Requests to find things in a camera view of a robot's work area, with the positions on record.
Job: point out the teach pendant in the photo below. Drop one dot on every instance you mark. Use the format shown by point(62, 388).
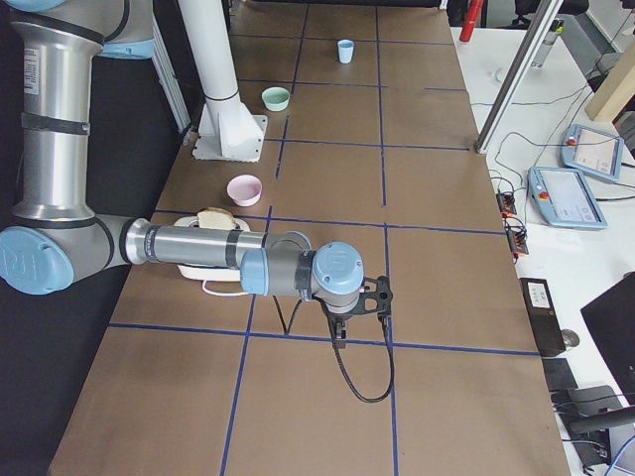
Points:
point(564, 198)
point(595, 153)

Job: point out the red cylinder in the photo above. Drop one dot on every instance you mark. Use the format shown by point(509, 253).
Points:
point(473, 12)

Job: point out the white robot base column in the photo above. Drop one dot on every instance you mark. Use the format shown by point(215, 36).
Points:
point(227, 131)

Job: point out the far orange black adapter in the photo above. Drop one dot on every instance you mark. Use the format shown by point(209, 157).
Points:
point(506, 203)

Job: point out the green bowl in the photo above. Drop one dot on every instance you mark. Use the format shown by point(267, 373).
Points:
point(276, 98)

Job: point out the orange black adapter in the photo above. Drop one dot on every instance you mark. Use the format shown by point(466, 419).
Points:
point(506, 203)
point(516, 233)

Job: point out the bread slice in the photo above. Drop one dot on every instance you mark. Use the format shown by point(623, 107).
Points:
point(215, 218)

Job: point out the black box with label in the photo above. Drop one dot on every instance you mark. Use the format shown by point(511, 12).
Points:
point(542, 315)

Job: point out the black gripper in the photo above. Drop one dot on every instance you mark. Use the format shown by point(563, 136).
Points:
point(336, 317)

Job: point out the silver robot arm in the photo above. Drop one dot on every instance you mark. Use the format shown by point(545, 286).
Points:
point(58, 240)

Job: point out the white toaster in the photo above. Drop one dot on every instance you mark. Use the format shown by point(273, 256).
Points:
point(207, 266)

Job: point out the near orange black adapter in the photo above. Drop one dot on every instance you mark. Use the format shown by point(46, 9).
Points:
point(516, 233)

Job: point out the pink bowl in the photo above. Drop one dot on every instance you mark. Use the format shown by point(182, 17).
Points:
point(244, 190)

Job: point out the near teach pendant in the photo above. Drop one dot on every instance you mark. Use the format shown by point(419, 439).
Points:
point(564, 198)

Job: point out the light blue cup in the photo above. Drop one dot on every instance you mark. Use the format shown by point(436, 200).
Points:
point(345, 51)

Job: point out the far teach pendant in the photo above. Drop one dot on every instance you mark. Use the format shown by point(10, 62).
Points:
point(595, 153)

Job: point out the aluminium frame post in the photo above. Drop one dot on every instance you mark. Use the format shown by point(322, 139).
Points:
point(534, 48)

